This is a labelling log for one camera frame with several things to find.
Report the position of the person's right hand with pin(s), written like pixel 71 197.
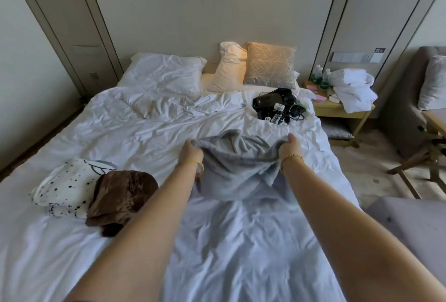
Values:
pixel 292 150

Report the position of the person's left hand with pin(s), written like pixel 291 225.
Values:
pixel 191 154

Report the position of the person's right fingers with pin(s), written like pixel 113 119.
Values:
pixel 290 139

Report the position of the person's left fingers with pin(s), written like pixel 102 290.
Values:
pixel 191 144

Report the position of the grey fleece garment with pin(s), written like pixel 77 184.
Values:
pixel 237 165

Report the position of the person's left forearm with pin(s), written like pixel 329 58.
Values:
pixel 139 232

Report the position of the person's right forearm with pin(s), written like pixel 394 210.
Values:
pixel 348 232

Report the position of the gold bangle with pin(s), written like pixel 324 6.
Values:
pixel 198 166

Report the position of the black bag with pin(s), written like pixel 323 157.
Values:
pixel 273 99

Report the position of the grey floor cushion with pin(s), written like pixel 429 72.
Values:
pixel 337 132

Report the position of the pink packet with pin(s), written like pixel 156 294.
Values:
pixel 319 97

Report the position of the white duvet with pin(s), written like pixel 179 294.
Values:
pixel 139 131

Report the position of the wooden bedside table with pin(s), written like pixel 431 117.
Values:
pixel 345 110

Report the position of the green water bottle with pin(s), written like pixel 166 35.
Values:
pixel 325 77
pixel 316 74

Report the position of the beige patterned cushion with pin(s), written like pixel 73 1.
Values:
pixel 270 64

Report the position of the white towel pile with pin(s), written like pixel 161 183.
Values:
pixel 352 89

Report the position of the cream pillow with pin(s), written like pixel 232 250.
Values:
pixel 226 68

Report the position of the brown velvet garment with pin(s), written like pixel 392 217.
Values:
pixel 118 197

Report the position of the grey sofa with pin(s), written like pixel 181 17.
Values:
pixel 407 103

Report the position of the padded headboard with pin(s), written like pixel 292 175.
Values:
pixel 212 15

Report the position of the white black-dotted garment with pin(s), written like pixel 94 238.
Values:
pixel 66 186

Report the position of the white sofa pillow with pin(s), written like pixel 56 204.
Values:
pixel 433 83

